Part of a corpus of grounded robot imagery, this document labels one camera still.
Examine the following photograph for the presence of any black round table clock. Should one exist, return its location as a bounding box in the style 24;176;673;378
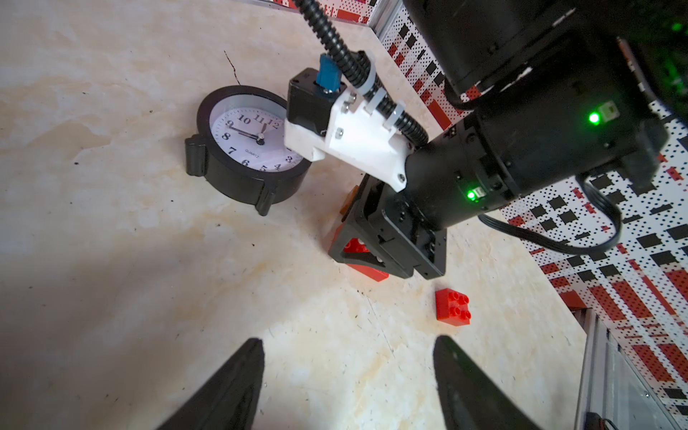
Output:
185;85;311;216

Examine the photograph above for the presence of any red block front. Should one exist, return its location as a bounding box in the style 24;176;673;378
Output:
342;238;390;282

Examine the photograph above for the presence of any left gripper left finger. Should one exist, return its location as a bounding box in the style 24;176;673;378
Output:
159;338;265;429

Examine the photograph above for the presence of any small red block right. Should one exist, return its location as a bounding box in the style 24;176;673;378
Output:
435;288;472;327

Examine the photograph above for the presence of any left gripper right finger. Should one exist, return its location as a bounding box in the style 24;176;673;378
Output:
433;335;539;429

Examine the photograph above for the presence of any brown orange block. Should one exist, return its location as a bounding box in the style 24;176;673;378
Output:
340;186;359;216

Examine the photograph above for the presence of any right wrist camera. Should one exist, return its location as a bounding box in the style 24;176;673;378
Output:
284;53;414;193

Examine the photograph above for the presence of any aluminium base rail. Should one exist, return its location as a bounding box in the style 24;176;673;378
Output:
573;308;679;429

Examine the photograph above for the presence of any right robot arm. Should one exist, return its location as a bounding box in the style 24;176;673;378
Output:
329;1;687;280

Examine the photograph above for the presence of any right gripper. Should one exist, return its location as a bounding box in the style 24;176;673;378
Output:
327;175;447;280

